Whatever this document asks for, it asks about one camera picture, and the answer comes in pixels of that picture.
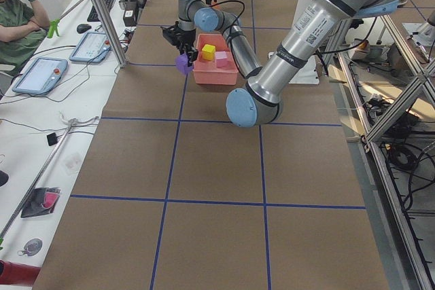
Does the near teach pendant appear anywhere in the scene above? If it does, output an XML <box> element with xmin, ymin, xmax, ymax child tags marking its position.
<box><xmin>12</xmin><ymin>57</ymin><xmax>68</xmax><ymax>95</ymax></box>

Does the pink foam cube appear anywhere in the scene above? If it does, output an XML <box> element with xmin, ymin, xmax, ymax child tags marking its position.
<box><xmin>215</xmin><ymin>51</ymin><xmax>228</xmax><ymax>68</ymax></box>

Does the teach pendant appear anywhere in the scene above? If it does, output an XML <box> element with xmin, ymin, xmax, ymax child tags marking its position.
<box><xmin>69</xmin><ymin>31</ymin><xmax>111</xmax><ymax>63</ymax></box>
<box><xmin>12</xmin><ymin>57</ymin><xmax>68</xmax><ymax>95</ymax></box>

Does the far teach pendant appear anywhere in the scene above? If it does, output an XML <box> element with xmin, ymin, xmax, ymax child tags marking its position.
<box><xmin>69</xmin><ymin>31</ymin><xmax>111</xmax><ymax>63</ymax></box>

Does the pink plastic bin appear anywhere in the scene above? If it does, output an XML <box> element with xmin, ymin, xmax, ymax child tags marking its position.
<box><xmin>193</xmin><ymin>33</ymin><xmax>239</xmax><ymax>86</ymax></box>

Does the black computer mouse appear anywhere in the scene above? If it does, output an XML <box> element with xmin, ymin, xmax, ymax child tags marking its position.
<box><xmin>76</xmin><ymin>24</ymin><xmax>92</xmax><ymax>34</ymax></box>

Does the purple foam cube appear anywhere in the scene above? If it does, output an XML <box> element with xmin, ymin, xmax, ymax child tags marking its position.
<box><xmin>175</xmin><ymin>54</ymin><xmax>193</xmax><ymax>75</ymax></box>

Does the aluminium frame post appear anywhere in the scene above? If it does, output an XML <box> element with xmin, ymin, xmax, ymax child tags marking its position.
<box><xmin>91</xmin><ymin>0</ymin><xmax>127</xmax><ymax>68</ymax></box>

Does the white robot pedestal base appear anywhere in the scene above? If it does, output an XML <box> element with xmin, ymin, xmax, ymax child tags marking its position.
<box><xmin>262</xmin><ymin>0</ymin><xmax>340</xmax><ymax>89</ymax></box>

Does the seated person green shirt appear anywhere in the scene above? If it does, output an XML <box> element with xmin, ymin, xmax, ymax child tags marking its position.
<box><xmin>1</xmin><ymin>0</ymin><xmax>50</xmax><ymax>77</ymax></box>

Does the round metal disc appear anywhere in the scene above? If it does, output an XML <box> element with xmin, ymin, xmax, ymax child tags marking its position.
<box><xmin>17</xmin><ymin>238</ymin><xmax>43</xmax><ymax>257</ymax></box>

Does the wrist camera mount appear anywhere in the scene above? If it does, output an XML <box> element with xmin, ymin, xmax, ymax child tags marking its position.
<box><xmin>161</xmin><ymin>25</ymin><xmax>179</xmax><ymax>47</ymax></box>

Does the green clamp tool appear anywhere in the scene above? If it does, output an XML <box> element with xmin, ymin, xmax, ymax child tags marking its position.
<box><xmin>47</xmin><ymin>19</ymin><xmax>60</xmax><ymax>39</ymax></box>

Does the black keyboard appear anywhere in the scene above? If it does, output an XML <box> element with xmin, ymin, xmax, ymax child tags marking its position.
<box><xmin>86</xmin><ymin>0</ymin><xmax>118</xmax><ymax>22</ymax></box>

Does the aluminium rod on table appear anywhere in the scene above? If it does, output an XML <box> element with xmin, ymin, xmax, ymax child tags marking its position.
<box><xmin>1</xmin><ymin>118</ymin><xmax>78</xmax><ymax>244</ymax></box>

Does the yellow foam cube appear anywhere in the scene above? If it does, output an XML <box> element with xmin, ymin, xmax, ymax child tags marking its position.
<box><xmin>201</xmin><ymin>43</ymin><xmax>216</xmax><ymax>61</ymax></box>

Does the pink and grey pouch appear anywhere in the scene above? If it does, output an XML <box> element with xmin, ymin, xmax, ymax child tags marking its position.
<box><xmin>20</xmin><ymin>187</ymin><xmax>60</xmax><ymax>218</ymax></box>

